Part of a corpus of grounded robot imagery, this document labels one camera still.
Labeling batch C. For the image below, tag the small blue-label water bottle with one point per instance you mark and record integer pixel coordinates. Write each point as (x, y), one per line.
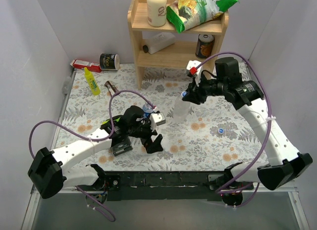
(148, 109)

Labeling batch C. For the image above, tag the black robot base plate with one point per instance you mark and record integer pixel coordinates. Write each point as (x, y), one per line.
(151, 185)

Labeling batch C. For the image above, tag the clear plastic bottle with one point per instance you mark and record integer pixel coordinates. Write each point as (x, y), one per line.
(181, 109)

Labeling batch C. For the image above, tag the brown chocolate bar wrapper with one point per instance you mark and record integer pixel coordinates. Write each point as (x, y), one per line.
(112, 89)

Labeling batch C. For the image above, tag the black white paper cup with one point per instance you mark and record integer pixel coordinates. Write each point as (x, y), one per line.
(109, 62)

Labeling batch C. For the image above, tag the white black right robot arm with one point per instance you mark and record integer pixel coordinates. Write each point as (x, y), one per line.
(285, 162)

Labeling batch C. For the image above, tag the dark tin can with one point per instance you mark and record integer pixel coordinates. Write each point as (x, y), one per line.
(204, 46)

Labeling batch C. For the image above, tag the yellow squeeze bottle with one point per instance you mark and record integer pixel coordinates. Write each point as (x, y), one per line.
(91, 82)

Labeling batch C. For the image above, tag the green chips bag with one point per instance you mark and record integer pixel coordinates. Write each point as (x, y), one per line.
(186, 14)

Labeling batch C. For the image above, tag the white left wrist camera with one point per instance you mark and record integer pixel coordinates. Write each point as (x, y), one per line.
(157, 119)

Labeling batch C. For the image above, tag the floral table cloth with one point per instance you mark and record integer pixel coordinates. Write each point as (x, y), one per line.
(193, 145)

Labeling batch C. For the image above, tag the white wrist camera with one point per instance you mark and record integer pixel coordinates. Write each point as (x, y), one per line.
(157, 119)
(194, 70)

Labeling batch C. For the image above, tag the wooden two-tier shelf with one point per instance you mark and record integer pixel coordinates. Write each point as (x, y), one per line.
(176, 55)

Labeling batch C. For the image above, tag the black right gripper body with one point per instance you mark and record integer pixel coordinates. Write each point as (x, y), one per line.
(198, 90)

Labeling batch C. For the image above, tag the lying white bottle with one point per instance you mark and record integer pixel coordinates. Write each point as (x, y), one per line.
(158, 42)

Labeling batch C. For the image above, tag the black green razor box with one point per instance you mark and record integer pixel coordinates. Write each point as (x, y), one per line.
(120, 142)

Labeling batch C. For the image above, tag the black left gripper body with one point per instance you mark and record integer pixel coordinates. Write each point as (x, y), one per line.
(147, 135)

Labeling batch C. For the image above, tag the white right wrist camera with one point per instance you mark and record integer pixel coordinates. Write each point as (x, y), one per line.
(194, 70)

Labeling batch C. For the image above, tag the cream lotion bottle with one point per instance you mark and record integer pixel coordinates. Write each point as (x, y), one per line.
(156, 10)

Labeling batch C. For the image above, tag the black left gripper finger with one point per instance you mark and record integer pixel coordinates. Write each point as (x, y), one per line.
(156, 144)
(148, 145)

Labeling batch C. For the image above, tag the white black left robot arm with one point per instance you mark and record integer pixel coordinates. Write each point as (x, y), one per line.
(52, 170)

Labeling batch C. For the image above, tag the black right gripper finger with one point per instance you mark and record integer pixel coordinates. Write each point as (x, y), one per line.
(192, 89)
(194, 98)

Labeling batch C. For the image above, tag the red white toothpaste box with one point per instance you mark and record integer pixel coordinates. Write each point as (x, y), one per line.
(80, 64)

